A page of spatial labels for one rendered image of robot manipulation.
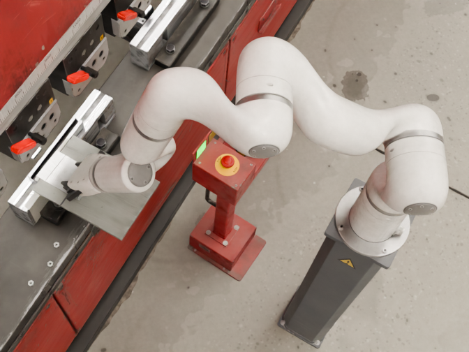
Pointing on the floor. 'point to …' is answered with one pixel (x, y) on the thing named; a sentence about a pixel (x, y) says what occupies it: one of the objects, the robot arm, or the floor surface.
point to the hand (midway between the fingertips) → (75, 176)
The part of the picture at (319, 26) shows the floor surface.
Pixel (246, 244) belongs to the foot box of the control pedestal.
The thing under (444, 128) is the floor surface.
